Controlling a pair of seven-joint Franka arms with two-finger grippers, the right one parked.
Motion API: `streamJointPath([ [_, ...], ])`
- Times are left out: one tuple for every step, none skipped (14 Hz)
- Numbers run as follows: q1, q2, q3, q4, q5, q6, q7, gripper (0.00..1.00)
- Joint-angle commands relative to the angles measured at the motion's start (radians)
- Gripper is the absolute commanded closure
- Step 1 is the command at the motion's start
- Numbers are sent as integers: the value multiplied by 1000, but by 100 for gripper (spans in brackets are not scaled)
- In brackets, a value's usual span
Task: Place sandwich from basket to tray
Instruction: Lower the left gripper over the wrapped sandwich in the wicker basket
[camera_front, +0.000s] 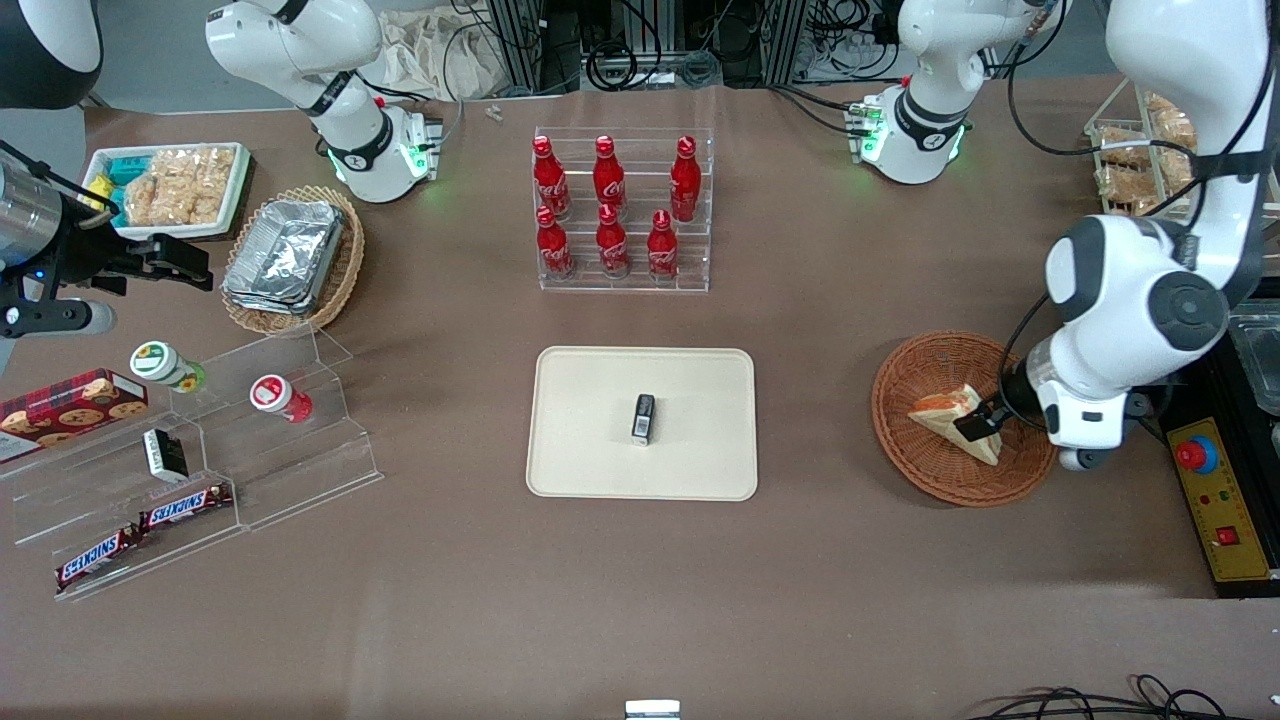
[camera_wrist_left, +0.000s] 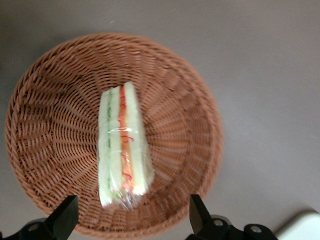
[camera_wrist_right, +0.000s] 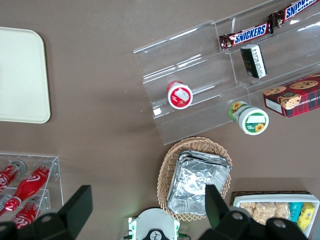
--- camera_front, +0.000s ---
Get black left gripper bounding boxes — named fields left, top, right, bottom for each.
left=957, top=358, right=1047, bottom=446

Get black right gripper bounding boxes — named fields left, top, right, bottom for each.
left=33, top=214, right=214, bottom=299

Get triangular sandwich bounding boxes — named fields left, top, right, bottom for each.
left=908, top=384, right=1003, bottom=467

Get brown round wicker basket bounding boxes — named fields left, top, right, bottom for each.
left=871, top=331, right=1060, bottom=508

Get white rectangular plastic tray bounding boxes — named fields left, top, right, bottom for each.
left=80, top=142, right=253, bottom=244

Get aluminium foil tray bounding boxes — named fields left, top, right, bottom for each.
left=222, top=199, right=347, bottom=317

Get light oval wicker basket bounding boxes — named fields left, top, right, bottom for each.
left=220, top=185, right=366, bottom=337

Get beige plastic tray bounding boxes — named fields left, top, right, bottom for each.
left=526, top=346, right=759, bottom=502

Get rice cracker pack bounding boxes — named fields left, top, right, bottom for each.
left=176, top=147, right=237, bottom=225
left=123, top=150, right=193, bottom=228

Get green lid yogurt cup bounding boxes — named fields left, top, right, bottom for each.
left=130, top=341, right=208, bottom=394

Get red lid yogurt cup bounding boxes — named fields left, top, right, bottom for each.
left=249, top=374, right=314, bottom=424

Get red cookie box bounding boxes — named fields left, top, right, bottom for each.
left=0, top=369, right=150, bottom=464

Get small black box white side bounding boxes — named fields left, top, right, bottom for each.
left=143, top=428, right=190, bottom=484

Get red emergency stop button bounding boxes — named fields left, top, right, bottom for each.
left=1175, top=437, right=1222, bottom=477

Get clear acrylic stepped shelf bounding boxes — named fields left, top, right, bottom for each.
left=0, top=325, right=385, bottom=604

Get snickers chocolate bar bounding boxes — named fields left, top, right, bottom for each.
left=55, top=524, right=145, bottom=594
left=138, top=483, right=235, bottom=531

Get yellow control box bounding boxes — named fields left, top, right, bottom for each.
left=1166, top=417, right=1279, bottom=585

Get clear plastic container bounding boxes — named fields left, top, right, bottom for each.
left=1228, top=310, right=1280, bottom=417

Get black appliance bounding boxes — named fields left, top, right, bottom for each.
left=1148, top=305, right=1280, bottom=602

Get beige cloth bag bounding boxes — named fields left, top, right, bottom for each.
left=375, top=6, right=501, bottom=102

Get clear acrylic bottle rack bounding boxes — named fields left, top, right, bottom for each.
left=533, top=126, right=717, bottom=294

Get red cola bottle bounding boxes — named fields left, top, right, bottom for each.
left=596, top=204, right=632, bottom=278
left=536, top=206, right=577, bottom=280
left=533, top=136, right=572, bottom=220
left=593, top=136, right=628, bottom=217
left=646, top=210, right=681, bottom=280
left=669, top=136, right=703, bottom=223

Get black floor cables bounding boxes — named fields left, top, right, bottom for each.
left=965, top=674, right=1280, bottom=720

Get white wire rack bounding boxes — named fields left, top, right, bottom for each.
left=1084, top=76, right=1280, bottom=221

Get aluminium frame post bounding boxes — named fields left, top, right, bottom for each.
left=486, top=0, right=547, bottom=97
left=768, top=0, right=812, bottom=83

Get coiled black cable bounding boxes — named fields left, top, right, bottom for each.
left=584, top=40, right=642, bottom=92

